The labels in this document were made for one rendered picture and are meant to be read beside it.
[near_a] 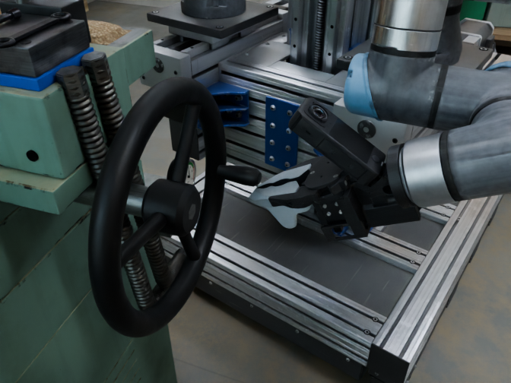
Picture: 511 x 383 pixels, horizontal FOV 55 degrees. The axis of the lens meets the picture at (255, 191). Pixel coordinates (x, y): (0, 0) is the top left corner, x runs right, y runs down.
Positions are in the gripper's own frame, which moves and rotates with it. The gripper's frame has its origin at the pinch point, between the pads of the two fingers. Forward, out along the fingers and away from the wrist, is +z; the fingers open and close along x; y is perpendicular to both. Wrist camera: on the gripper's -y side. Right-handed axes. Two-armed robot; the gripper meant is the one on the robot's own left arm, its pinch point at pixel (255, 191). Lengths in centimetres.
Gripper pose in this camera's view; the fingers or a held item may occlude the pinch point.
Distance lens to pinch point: 64.4
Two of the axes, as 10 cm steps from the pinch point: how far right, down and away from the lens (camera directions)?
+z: -8.0, 1.8, 5.7
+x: 3.8, -5.8, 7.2
